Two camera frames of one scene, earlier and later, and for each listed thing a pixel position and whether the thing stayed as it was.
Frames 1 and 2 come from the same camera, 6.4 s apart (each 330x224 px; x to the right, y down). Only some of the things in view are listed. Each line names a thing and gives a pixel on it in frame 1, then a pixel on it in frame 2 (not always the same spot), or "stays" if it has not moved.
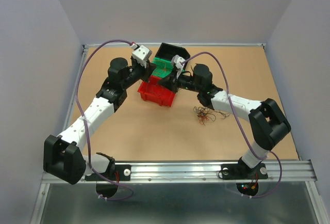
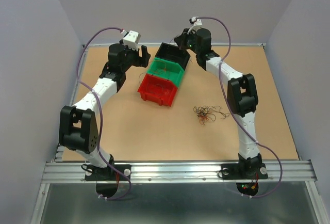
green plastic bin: x=163 y=67 stays
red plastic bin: x=152 y=91 stays
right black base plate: x=243 y=172 stays
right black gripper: x=171 y=82 → x=180 y=42
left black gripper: x=145 y=72 → x=141 y=61
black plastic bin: x=168 y=51 stays
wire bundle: x=204 y=114 stays
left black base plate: x=122 y=172 stays
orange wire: x=164 y=69 → x=165 y=65
